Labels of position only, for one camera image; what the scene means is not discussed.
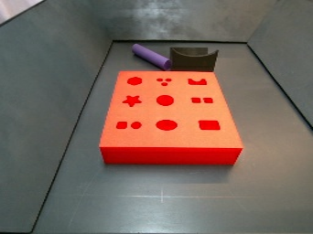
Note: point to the purple cylinder peg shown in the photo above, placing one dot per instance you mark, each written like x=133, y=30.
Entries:
x=153, y=57

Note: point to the red shape-sorter block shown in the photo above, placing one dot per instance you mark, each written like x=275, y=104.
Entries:
x=169, y=119

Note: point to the black curved cradle stand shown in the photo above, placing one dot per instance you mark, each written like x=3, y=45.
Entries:
x=193, y=59

